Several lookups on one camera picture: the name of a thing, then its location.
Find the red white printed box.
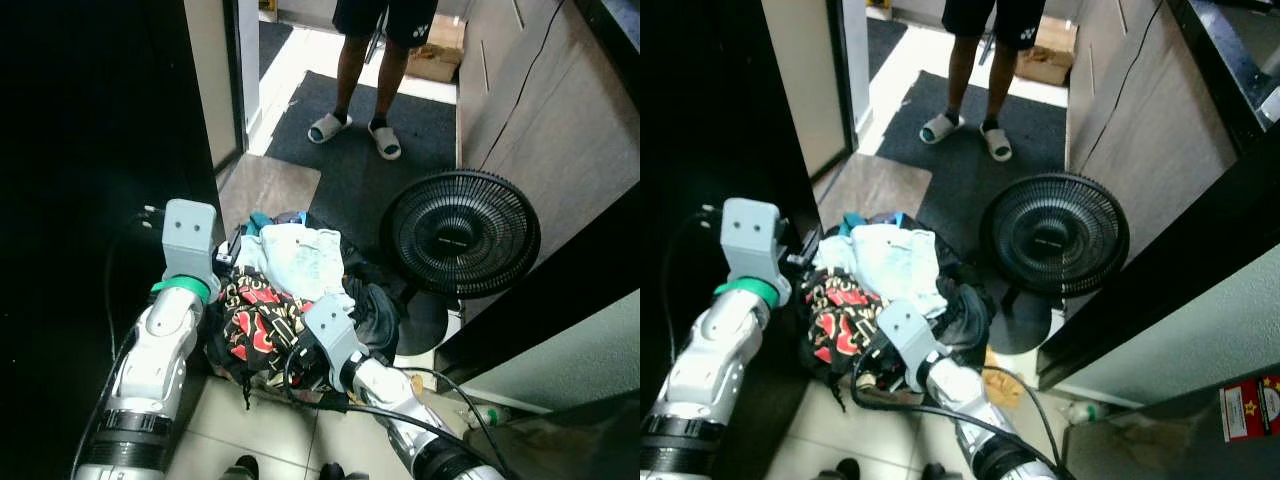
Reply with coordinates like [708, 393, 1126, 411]
[1218, 375, 1280, 443]

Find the black countertop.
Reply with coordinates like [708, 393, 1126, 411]
[1165, 0, 1280, 156]
[575, 0, 641, 76]

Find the dark grey floor mat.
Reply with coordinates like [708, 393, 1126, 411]
[862, 70, 1069, 266]
[263, 70, 461, 266]

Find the thin black hanging cable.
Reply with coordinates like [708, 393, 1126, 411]
[1083, 0, 1169, 173]
[478, 0, 569, 173]

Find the red black patterned garment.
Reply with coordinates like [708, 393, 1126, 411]
[205, 265, 336, 391]
[800, 265, 901, 386]

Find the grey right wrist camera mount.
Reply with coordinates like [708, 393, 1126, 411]
[302, 294, 369, 366]
[875, 297, 946, 393]

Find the person in black shorts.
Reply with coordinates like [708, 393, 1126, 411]
[918, 0, 1049, 163]
[308, 0, 441, 161]

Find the white slide sandal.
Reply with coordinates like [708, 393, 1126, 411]
[979, 120, 1014, 163]
[918, 112, 966, 146]
[367, 119, 403, 162]
[307, 112, 354, 145]

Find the pale green black-edged panel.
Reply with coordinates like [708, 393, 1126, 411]
[435, 185, 641, 413]
[1035, 150, 1280, 411]

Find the black round floor fan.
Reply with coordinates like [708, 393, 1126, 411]
[380, 168, 543, 356]
[978, 172, 1131, 356]

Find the brown floor mat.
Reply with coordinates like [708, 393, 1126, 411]
[218, 153, 323, 241]
[815, 153, 933, 236]

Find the tall black cabinet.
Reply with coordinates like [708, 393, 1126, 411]
[640, 0, 831, 480]
[0, 0, 226, 480]

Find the brown wooden cabinet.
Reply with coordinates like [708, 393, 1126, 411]
[1065, 0, 1241, 301]
[455, 0, 641, 326]

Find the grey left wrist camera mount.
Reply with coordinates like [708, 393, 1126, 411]
[720, 197, 791, 291]
[160, 198, 223, 286]

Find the white pale blue garment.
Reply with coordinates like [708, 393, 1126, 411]
[235, 222, 356, 313]
[812, 222, 949, 319]

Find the beige door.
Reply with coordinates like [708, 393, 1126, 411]
[183, 0, 246, 176]
[760, 0, 859, 181]

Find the dark grey garment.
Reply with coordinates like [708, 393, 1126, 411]
[340, 262, 406, 351]
[930, 262, 998, 351]

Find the brown cardboard box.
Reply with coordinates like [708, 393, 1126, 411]
[405, 42, 466, 84]
[1015, 42, 1076, 87]

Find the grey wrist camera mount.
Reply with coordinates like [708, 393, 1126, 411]
[720, 197, 791, 291]
[160, 198, 223, 286]
[875, 297, 946, 393]
[302, 294, 369, 366]

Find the dark grey appliance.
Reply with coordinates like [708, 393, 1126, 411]
[468, 392, 641, 480]
[1060, 388, 1280, 480]

